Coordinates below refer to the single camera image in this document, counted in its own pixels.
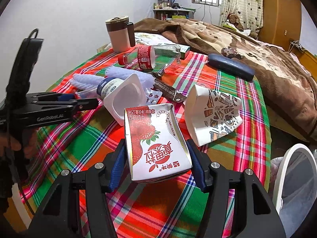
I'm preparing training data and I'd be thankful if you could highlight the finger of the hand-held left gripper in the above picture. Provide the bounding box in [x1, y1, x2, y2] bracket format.
[28, 91, 76, 102]
[37, 98, 99, 112]

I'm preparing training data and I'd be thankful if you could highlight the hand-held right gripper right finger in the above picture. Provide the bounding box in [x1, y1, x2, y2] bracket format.
[186, 139, 285, 238]

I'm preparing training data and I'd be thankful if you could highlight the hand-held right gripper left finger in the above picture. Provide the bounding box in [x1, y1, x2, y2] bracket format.
[26, 139, 128, 238]

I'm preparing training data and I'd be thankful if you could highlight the white yogurt cup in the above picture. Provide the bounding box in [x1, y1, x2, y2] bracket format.
[103, 73, 147, 126]

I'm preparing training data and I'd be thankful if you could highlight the strawberry milk carton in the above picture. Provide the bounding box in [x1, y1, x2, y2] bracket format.
[124, 103, 193, 182]

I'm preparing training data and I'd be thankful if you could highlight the white trash bin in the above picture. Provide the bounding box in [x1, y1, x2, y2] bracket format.
[271, 144, 317, 238]

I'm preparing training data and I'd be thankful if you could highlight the person's left hand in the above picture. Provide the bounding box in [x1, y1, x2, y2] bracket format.
[0, 128, 37, 158]

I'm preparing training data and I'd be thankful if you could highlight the small white blue-label bottle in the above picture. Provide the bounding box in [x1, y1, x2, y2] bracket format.
[96, 77, 124, 97]

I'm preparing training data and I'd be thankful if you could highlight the plaid bed blanket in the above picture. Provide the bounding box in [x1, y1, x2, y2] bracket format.
[20, 46, 273, 238]

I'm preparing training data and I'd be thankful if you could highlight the crushed printed paper cup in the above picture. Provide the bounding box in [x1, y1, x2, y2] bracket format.
[184, 84, 243, 147]

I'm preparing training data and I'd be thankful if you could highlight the silver pill blister pack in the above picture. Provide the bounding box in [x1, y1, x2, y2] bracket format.
[145, 90, 162, 106]

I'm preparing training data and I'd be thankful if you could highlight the brown and white thermos mug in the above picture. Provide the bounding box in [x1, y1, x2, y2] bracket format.
[105, 16, 132, 53]

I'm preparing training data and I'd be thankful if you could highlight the clear red-label plastic bottle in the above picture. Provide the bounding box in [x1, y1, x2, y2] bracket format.
[117, 44, 182, 73]

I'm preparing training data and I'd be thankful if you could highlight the long brown coffee sachet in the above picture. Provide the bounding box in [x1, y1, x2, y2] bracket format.
[153, 79, 188, 103]

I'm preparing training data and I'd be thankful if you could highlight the slim brown flask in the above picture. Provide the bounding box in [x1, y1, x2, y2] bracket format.
[126, 22, 136, 47]

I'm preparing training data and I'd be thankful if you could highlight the white floral pillow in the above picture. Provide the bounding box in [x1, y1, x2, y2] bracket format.
[134, 32, 174, 49]

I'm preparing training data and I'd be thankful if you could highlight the translucent bin liner bag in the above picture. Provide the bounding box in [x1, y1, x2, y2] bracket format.
[269, 151, 317, 238]

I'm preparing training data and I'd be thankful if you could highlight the blue glasses case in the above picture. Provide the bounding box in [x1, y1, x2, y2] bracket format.
[207, 53, 255, 82]

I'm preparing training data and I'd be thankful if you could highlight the green white medicine box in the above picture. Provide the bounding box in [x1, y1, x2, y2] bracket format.
[177, 45, 191, 60]

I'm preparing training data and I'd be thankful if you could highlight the brown plush blanket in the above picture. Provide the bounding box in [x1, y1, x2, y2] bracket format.
[134, 18, 317, 142]

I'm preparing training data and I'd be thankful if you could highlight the small brown toy figure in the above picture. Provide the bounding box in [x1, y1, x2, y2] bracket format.
[221, 47, 242, 60]

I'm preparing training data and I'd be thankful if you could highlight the row of toiletry bottles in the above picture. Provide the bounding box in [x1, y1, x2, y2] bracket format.
[154, 0, 181, 9]

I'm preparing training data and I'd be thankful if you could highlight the brown teddy bear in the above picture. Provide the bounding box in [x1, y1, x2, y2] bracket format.
[226, 12, 244, 30]

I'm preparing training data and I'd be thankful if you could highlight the heart-print curtain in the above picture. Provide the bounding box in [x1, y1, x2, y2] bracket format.
[219, 0, 263, 30]

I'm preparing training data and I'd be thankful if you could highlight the white wall shelf desk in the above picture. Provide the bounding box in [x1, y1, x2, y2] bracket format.
[153, 7, 196, 20]

